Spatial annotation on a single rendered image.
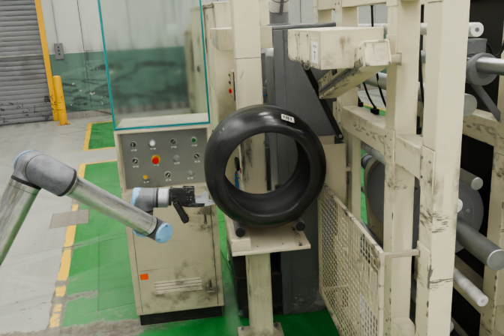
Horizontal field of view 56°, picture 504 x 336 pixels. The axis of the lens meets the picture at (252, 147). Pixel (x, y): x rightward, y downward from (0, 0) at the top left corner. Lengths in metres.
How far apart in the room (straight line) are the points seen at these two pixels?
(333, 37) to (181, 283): 1.89
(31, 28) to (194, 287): 8.65
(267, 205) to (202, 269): 0.81
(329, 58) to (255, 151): 0.83
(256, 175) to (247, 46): 0.67
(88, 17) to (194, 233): 8.48
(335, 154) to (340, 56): 0.78
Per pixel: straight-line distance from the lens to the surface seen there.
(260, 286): 2.78
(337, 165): 2.51
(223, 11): 5.36
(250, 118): 2.07
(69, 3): 10.95
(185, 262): 3.05
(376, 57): 1.78
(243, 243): 2.23
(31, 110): 11.21
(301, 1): 11.89
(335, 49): 1.83
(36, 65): 11.08
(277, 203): 2.43
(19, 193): 1.96
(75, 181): 1.86
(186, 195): 2.21
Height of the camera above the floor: 1.82
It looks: 15 degrees down
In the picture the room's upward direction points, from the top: 3 degrees counter-clockwise
